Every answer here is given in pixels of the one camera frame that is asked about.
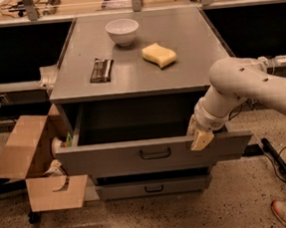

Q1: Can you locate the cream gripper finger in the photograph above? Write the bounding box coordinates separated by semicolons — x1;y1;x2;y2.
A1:
190;129;214;151
186;115;196;136

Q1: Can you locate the white cup in box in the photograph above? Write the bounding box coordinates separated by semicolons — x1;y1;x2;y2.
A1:
51;137;63;158

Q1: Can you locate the dark snack bar wrapper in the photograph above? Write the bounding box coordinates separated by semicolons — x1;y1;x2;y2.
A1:
90;58;114;84

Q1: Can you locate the grey top drawer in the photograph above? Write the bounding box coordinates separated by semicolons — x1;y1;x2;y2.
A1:
57;93;252;178

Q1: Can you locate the cardboard box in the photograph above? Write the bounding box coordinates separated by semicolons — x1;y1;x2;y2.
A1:
0;106;88;212

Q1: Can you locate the yellow sponge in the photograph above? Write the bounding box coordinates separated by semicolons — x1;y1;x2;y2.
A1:
142;43;177;68

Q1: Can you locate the black power adapter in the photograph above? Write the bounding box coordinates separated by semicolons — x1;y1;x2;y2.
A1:
242;144;263;157

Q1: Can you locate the grey drawer cabinet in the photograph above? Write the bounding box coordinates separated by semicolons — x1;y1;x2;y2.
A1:
42;2;247;205

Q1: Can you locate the grey drawer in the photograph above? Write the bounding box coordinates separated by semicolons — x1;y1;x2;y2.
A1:
96;175;211;200
57;93;252;178

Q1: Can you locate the grey bottom drawer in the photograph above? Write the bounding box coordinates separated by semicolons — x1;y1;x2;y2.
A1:
96;175;211;200

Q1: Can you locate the white bowl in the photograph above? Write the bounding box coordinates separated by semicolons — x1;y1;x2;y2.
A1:
106;18;140;46

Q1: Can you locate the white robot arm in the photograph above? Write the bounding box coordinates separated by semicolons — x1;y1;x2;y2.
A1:
186;57;286;151

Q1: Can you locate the black bar on floor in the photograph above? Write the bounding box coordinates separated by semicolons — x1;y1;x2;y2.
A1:
261;138;286;177

